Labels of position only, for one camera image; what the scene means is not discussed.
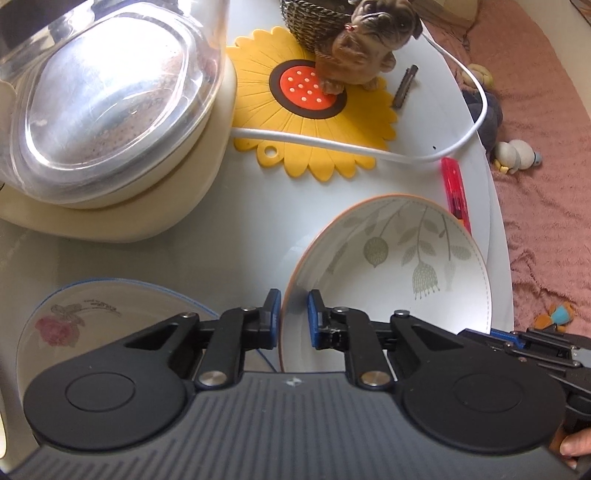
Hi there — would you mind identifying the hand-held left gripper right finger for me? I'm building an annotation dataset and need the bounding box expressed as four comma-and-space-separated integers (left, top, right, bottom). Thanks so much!
307, 289, 476, 393

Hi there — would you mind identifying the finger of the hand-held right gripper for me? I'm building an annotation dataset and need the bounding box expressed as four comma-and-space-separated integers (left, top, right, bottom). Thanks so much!
526, 329, 583, 348
459, 329, 574, 370

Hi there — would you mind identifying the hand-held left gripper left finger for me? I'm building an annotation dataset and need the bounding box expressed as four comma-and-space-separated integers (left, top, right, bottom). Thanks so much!
113, 288, 282, 393

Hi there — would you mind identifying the orange rimmed leaf plate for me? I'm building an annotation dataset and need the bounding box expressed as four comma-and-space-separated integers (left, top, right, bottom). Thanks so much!
279, 194, 491, 374

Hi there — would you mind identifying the rose pattern plate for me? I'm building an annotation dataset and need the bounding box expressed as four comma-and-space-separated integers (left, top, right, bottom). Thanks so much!
16, 277, 280, 398

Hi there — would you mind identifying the person's right hand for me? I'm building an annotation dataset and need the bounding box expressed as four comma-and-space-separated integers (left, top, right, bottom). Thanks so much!
558, 427, 591, 469

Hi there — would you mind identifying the orange teal plush toy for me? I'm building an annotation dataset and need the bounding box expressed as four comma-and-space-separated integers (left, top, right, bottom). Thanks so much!
533, 302, 580, 329

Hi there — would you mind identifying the cream kettle base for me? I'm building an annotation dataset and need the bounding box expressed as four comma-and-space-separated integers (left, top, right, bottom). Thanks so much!
0, 60, 238, 244

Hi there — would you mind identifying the red lighter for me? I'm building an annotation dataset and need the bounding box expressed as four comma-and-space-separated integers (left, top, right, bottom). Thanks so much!
441, 157, 472, 234

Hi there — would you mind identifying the white duck plush toy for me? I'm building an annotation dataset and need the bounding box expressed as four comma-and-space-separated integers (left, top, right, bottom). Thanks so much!
492, 140, 542, 175

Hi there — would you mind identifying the yellow sunflower mat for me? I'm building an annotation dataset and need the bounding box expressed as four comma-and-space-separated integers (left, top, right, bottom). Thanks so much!
226, 25, 399, 180

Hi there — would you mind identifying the dark penguin plush toy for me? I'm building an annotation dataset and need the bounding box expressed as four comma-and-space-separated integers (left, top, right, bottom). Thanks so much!
464, 90, 504, 153

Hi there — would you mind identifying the dark hair clip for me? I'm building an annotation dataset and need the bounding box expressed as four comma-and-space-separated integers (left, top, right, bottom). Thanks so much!
392, 65, 419, 110

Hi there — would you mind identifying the yellow plush toy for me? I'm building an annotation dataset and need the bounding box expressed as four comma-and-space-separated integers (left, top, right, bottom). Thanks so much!
466, 62, 495, 90

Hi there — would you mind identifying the glass electric kettle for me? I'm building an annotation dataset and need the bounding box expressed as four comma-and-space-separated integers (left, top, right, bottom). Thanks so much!
0, 0, 232, 206

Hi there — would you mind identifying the brown dog figurine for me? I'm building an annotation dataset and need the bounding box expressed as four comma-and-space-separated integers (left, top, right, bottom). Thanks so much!
318, 0, 423, 95

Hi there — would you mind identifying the woven basket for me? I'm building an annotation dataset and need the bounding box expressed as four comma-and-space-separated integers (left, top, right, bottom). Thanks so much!
279, 0, 365, 49

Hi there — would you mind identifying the white power cable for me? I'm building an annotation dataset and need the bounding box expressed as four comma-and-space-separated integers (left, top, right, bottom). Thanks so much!
231, 32, 490, 163

